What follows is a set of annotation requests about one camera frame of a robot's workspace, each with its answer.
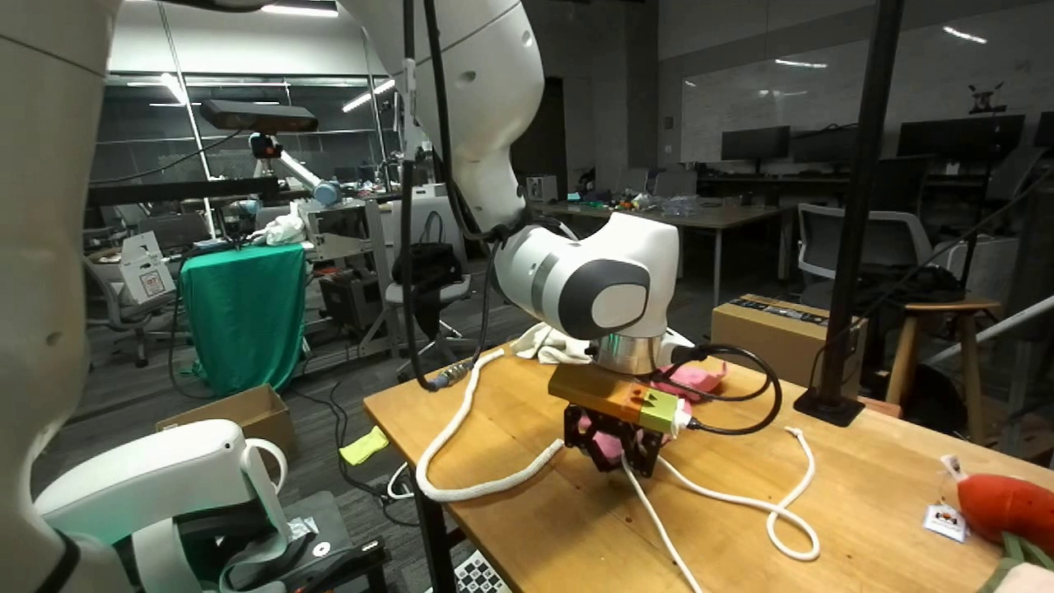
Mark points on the peach cloth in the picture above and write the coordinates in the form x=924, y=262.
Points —
x=1020, y=577

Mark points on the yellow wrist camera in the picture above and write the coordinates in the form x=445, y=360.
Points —
x=622, y=400

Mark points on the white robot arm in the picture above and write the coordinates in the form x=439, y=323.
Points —
x=475, y=81

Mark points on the wooden stool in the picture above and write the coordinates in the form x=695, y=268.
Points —
x=963, y=347

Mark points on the small cardboard box floor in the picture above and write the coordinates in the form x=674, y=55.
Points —
x=259, y=413

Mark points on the small printed card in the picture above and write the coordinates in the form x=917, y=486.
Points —
x=939, y=517

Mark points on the cardboard box on floor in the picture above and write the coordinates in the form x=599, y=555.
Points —
x=786, y=333

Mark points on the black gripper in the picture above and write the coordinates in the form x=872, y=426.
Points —
x=610, y=442

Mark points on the orange plush carrot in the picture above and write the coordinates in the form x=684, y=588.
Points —
x=1005, y=504

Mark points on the black vertical pole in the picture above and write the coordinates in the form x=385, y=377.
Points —
x=827, y=400

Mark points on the white towel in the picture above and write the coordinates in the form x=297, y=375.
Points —
x=551, y=347

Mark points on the pink cloth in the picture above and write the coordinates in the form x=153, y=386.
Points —
x=691, y=385

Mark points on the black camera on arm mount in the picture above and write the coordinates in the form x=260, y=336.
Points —
x=260, y=122

